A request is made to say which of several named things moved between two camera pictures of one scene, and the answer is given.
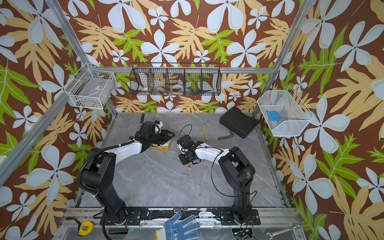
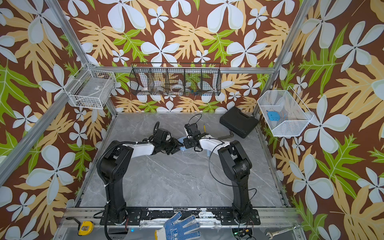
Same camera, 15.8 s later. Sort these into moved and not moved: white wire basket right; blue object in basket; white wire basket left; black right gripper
Moved: black right gripper
Not moved: white wire basket left; blue object in basket; white wire basket right
